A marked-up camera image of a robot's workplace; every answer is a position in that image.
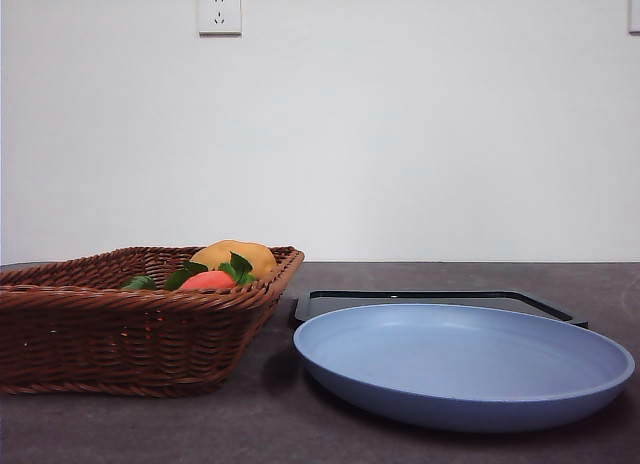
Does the white wall socket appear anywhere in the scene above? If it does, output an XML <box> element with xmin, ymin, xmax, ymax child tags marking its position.
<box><xmin>198</xmin><ymin>0</ymin><xmax>243</xmax><ymax>37</ymax></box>

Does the orange carrot with green leaves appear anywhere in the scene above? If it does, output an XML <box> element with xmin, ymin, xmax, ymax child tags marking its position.
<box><xmin>163</xmin><ymin>252</ymin><xmax>259</xmax><ymax>292</ymax></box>

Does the blue round plate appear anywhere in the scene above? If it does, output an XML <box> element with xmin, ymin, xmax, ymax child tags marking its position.
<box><xmin>292</xmin><ymin>303</ymin><xmax>636</xmax><ymax>433</ymax></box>

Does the black flat tray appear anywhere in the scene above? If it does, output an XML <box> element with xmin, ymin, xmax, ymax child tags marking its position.
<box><xmin>293</xmin><ymin>289</ymin><xmax>590</xmax><ymax>330</ymax></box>

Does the green vegetable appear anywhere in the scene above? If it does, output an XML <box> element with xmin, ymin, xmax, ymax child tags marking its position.
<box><xmin>119</xmin><ymin>274</ymin><xmax>157</xmax><ymax>292</ymax></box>

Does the yellow-brown potato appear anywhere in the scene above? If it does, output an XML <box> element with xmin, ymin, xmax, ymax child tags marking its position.
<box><xmin>189</xmin><ymin>239</ymin><xmax>279</xmax><ymax>281</ymax></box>

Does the brown wicker basket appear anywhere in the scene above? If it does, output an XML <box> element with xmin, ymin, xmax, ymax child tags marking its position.
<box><xmin>0</xmin><ymin>245</ymin><xmax>306</xmax><ymax>399</ymax></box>

